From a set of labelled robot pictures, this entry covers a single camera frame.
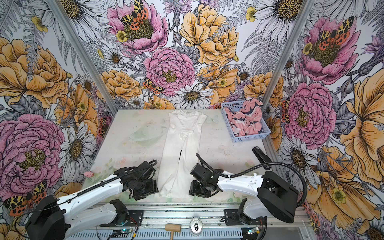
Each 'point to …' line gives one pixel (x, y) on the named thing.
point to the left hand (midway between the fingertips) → (151, 197)
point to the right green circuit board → (255, 230)
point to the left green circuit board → (122, 233)
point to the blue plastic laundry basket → (266, 130)
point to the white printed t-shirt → (180, 153)
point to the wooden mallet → (173, 227)
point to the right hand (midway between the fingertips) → (194, 199)
